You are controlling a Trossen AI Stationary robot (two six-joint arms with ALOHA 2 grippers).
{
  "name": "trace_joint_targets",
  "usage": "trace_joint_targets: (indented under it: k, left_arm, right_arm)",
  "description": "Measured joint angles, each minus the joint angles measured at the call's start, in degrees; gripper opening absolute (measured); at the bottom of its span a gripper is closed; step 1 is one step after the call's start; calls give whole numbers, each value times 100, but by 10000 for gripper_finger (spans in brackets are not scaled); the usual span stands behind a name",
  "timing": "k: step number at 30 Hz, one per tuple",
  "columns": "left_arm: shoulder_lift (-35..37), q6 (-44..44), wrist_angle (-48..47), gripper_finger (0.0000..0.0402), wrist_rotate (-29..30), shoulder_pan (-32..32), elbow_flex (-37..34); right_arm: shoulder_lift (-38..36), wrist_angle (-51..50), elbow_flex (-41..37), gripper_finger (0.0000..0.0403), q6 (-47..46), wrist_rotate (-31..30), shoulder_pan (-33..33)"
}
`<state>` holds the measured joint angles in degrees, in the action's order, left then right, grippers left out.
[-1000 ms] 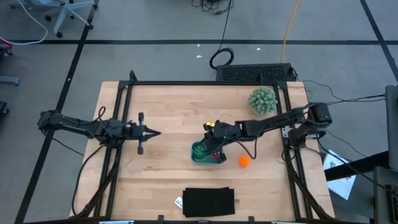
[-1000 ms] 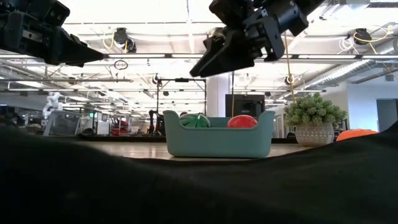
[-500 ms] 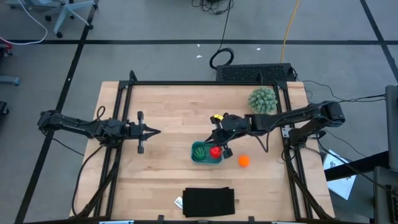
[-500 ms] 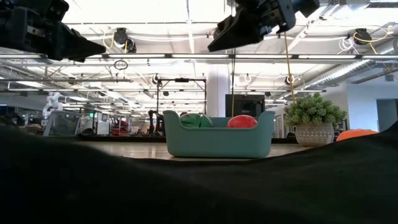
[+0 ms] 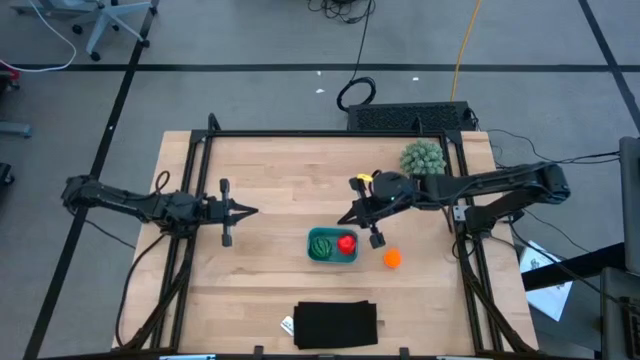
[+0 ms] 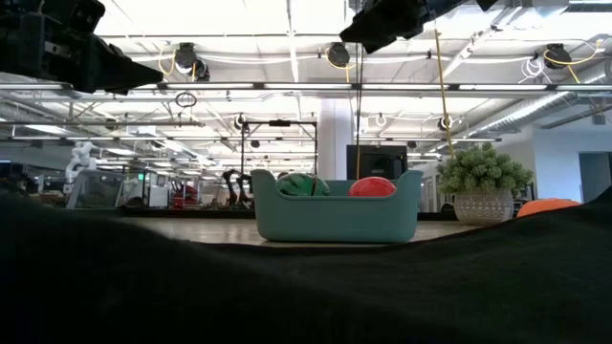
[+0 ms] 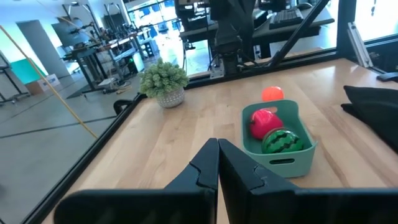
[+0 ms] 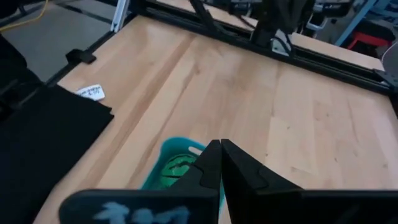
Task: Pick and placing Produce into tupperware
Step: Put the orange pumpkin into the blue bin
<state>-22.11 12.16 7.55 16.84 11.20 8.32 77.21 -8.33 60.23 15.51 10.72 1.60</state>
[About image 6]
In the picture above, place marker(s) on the red background machine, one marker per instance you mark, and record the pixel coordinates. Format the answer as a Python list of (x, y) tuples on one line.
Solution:
[(184, 196)]

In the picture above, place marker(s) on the black background robot arms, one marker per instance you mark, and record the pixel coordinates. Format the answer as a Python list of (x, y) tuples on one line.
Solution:
[(232, 186)]

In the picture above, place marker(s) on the black folded cloth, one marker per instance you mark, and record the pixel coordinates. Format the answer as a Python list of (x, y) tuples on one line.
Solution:
[(287, 296)]

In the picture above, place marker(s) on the grey background enclosure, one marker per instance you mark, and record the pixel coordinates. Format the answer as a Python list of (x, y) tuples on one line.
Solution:
[(95, 191)]

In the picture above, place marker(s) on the grey door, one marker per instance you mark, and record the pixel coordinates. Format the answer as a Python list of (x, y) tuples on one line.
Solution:
[(595, 177)]

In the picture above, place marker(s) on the orange toy pumpkin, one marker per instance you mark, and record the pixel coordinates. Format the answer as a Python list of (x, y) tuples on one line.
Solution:
[(545, 206)]

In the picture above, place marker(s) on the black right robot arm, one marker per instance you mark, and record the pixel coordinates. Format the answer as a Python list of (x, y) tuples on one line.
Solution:
[(485, 4)]

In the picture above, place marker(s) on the red toy tomato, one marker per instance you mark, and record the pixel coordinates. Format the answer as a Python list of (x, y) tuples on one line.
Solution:
[(373, 187)]

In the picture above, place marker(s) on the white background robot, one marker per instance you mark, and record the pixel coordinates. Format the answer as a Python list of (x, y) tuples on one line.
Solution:
[(81, 157)]

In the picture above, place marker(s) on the green plant in patterned pot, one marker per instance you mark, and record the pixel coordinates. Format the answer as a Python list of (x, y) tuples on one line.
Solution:
[(483, 205)]

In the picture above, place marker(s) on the silver ceiling duct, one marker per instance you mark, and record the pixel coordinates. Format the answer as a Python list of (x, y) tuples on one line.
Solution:
[(526, 112)]

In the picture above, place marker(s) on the green striped toy watermelon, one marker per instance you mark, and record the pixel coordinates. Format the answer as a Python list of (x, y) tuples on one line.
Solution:
[(301, 185)]

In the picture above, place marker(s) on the black background gantry frame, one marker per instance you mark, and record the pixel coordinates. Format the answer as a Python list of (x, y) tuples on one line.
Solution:
[(279, 123)]

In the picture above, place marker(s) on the teal plastic tupperware container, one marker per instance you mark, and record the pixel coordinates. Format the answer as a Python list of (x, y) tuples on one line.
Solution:
[(334, 220)]

